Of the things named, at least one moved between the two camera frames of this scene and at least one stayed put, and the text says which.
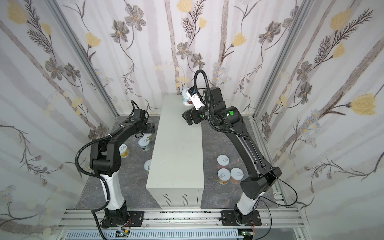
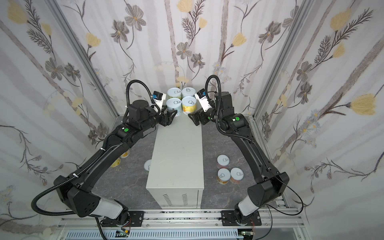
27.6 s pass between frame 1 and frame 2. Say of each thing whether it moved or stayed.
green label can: moved
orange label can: stayed
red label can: stayed
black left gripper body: moved
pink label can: stayed
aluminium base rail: stayed
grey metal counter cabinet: stayed
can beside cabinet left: stayed
